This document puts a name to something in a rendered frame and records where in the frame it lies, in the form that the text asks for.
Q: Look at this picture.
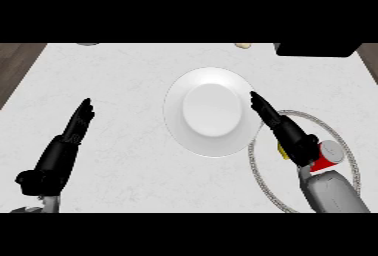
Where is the white round plate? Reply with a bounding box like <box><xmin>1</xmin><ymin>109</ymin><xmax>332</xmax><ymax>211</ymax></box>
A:
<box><xmin>162</xmin><ymin>66</ymin><xmax>264</xmax><ymax>158</ymax></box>

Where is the red can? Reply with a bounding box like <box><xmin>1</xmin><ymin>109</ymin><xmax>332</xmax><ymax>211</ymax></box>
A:
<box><xmin>308</xmin><ymin>139</ymin><xmax>345</xmax><ymax>174</ymax></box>

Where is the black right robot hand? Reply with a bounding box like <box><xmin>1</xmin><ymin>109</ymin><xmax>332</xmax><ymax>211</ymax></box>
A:
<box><xmin>247</xmin><ymin>90</ymin><xmax>320</xmax><ymax>168</ymax></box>

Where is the black appliance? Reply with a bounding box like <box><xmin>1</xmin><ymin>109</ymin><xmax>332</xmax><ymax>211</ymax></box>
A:
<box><xmin>273</xmin><ymin>43</ymin><xmax>363</xmax><ymax>58</ymax></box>

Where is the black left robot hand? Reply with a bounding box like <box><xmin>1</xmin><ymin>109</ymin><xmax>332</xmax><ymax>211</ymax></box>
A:
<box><xmin>13</xmin><ymin>97</ymin><xmax>95</xmax><ymax>198</ymax></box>

